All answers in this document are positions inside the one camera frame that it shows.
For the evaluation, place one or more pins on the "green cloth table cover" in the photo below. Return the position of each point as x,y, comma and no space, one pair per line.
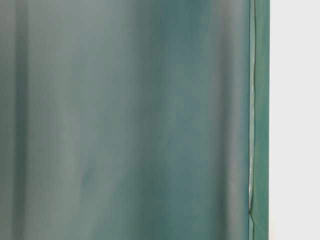
134,119

